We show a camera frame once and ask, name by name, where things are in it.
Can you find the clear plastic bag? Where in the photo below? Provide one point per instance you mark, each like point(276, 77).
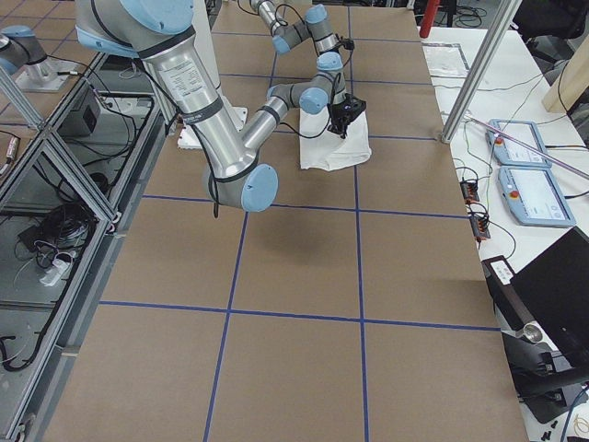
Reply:
point(445, 60)

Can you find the black laptop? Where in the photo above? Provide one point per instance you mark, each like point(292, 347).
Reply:
point(554, 288)

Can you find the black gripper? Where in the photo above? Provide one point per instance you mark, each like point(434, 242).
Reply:
point(340, 118)
point(328, 51)

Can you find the orange circuit board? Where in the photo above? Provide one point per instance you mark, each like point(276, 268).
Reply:
point(479, 228)
point(469, 191)

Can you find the white power strip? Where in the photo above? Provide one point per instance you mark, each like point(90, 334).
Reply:
point(60, 265)

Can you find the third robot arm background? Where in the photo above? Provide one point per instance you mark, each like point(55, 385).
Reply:
point(20, 47)

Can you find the lower teach pendant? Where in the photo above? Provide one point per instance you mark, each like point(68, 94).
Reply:
point(534, 197)

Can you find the aluminium frame post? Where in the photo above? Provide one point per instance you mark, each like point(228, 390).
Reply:
point(489, 46)

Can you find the red cylinder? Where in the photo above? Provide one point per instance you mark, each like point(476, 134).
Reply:
point(428, 18)

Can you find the lower orange circuit board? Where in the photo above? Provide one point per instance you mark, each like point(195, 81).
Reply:
point(479, 228)

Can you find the aluminium side frame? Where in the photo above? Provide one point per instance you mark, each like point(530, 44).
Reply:
point(74, 190)

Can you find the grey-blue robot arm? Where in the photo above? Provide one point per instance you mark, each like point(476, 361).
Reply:
point(162, 36)
point(315, 25)

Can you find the white long-sleeve printed shirt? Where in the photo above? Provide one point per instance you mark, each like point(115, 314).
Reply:
point(330, 152)

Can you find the upper orange circuit board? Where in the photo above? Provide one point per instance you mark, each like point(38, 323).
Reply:
point(469, 191)

